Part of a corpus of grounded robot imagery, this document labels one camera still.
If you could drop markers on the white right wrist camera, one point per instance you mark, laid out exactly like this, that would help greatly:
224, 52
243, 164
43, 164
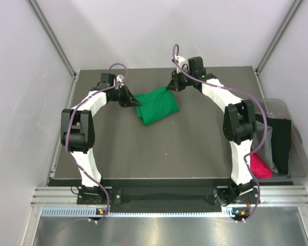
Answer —
181, 61

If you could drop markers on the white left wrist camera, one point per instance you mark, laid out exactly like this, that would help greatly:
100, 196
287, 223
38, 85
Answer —
120, 80

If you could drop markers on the aluminium front frame rail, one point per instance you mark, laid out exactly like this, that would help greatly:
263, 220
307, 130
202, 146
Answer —
271, 196

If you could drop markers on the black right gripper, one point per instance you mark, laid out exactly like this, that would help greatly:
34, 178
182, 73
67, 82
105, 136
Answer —
174, 85

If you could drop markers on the grey t-shirt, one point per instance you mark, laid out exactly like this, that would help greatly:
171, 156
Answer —
265, 152

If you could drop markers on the green t-shirt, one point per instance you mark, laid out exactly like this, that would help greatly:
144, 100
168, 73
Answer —
156, 105

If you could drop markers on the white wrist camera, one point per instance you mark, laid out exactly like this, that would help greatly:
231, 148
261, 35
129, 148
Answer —
181, 61
120, 80

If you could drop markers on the grey slotted cable duct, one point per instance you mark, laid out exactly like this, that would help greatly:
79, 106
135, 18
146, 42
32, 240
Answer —
97, 213

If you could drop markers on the black folded t-shirt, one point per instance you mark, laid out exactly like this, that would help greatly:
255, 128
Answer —
281, 142

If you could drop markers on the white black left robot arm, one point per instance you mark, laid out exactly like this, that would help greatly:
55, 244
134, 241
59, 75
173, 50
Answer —
78, 134

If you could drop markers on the left aluminium corner post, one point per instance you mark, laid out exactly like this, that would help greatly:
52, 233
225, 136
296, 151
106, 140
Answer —
34, 6

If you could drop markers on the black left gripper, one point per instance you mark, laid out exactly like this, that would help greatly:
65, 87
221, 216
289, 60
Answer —
129, 100

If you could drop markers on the clear plastic storage bin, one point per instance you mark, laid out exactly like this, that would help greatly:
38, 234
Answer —
297, 162

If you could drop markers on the right aluminium corner post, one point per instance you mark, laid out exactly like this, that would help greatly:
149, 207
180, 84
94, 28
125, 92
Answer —
295, 6

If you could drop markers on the pink t-shirt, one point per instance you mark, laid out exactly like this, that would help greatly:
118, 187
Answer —
258, 168

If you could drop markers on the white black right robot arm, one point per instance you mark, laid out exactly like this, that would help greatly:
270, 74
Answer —
239, 124

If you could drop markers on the aluminium corner post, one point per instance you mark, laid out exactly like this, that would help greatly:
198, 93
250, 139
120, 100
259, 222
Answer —
34, 6
295, 6

